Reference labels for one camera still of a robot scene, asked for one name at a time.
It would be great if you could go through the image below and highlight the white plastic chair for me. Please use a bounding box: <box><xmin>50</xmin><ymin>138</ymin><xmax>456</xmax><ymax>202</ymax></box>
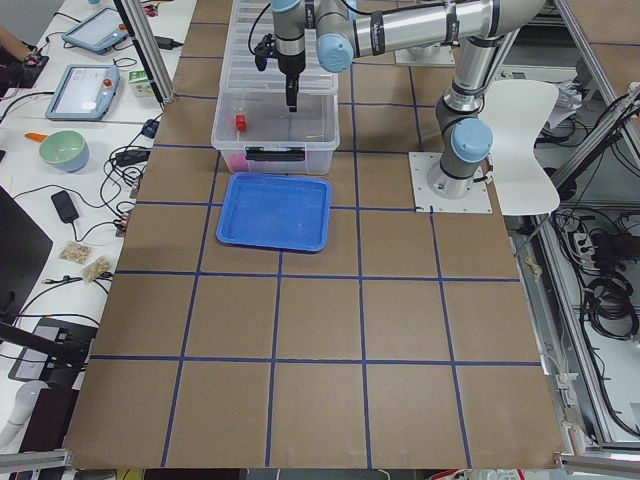
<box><xmin>479</xmin><ymin>79</ymin><xmax>560</xmax><ymax>216</ymax></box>

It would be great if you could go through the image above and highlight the teach pendant tablet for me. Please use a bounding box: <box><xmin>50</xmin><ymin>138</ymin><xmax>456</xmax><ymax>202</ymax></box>
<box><xmin>45</xmin><ymin>64</ymin><xmax>120</xmax><ymax>122</ymax></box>
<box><xmin>62</xmin><ymin>7</ymin><xmax>128</xmax><ymax>54</ymax></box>

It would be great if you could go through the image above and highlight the snack bag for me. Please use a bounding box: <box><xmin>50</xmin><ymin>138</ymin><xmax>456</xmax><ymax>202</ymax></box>
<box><xmin>81</xmin><ymin>256</ymin><xmax>113</xmax><ymax>283</ymax></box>
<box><xmin>58</xmin><ymin>241</ymin><xmax>93</xmax><ymax>265</ymax></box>

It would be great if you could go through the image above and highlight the far teach pendant tablet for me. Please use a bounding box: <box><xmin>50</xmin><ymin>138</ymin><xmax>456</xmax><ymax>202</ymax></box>
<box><xmin>62</xmin><ymin>7</ymin><xmax>128</xmax><ymax>54</ymax></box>

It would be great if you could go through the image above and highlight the aluminium frame post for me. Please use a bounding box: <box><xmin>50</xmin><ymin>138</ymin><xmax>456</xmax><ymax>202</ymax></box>
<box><xmin>114</xmin><ymin>0</ymin><xmax>175</xmax><ymax>105</ymax></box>

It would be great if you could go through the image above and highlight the orange toy carrot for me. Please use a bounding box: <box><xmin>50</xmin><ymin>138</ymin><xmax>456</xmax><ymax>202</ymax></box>
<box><xmin>24</xmin><ymin>132</ymin><xmax>47</xmax><ymax>143</ymax></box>

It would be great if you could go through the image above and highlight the clear plastic storage box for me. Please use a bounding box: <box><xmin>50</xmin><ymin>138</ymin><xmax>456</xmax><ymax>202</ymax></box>
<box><xmin>211</xmin><ymin>91</ymin><xmax>340</xmax><ymax>175</ymax></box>

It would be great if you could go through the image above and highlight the snack bag near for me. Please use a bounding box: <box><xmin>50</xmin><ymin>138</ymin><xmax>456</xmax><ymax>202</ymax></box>
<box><xmin>81</xmin><ymin>256</ymin><xmax>113</xmax><ymax>283</ymax></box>

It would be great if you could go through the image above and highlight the snack bag far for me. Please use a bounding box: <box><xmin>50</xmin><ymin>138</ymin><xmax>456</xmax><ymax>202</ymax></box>
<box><xmin>58</xmin><ymin>241</ymin><xmax>93</xmax><ymax>265</ymax></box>

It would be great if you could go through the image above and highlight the black power adapter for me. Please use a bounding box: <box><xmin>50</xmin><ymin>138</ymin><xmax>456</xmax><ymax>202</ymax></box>
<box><xmin>51</xmin><ymin>190</ymin><xmax>79</xmax><ymax>224</ymax></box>

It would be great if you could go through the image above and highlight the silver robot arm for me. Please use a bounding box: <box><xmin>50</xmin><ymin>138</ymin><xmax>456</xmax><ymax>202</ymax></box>
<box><xmin>250</xmin><ymin>0</ymin><xmax>544</xmax><ymax>200</ymax></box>

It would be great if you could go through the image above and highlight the green bowl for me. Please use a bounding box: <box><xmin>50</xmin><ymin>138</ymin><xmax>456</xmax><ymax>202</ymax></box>
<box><xmin>39</xmin><ymin>130</ymin><xmax>89</xmax><ymax>173</ymax></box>

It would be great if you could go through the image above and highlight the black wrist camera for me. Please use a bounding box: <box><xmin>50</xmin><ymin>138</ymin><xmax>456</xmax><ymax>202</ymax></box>
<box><xmin>254</xmin><ymin>33</ymin><xmax>276</xmax><ymax>72</ymax></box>

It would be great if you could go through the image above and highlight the clear plastic box lid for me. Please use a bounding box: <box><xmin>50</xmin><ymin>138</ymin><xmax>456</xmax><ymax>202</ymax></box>
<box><xmin>219</xmin><ymin>1</ymin><xmax>338</xmax><ymax>95</ymax></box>

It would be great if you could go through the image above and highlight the near teach pendant tablet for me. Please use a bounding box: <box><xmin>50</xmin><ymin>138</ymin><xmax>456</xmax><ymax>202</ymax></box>
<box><xmin>45</xmin><ymin>64</ymin><xmax>120</xmax><ymax>122</ymax></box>

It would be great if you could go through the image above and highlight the green white carton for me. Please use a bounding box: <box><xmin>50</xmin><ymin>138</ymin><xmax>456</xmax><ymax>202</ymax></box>
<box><xmin>127</xmin><ymin>70</ymin><xmax>155</xmax><ymax>98</ymax></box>

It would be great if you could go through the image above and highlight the red block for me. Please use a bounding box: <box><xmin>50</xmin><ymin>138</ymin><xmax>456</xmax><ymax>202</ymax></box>
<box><xmin>235</xmin><ymin>114</ymin><xmax>247</xmax><ymax>132</ymax></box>

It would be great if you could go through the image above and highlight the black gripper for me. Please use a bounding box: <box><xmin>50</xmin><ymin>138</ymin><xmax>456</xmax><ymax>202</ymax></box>
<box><xmin>276</xmin><ymin>51</ymin><xmax>306</xmax><ymax>112</ymax></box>

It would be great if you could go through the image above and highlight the blue plastic tray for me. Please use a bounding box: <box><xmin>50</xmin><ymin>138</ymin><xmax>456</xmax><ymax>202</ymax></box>
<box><xmin>216</xmin><ymin>172</ymin><xmax>332</xmax><ymax>252</ymax></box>

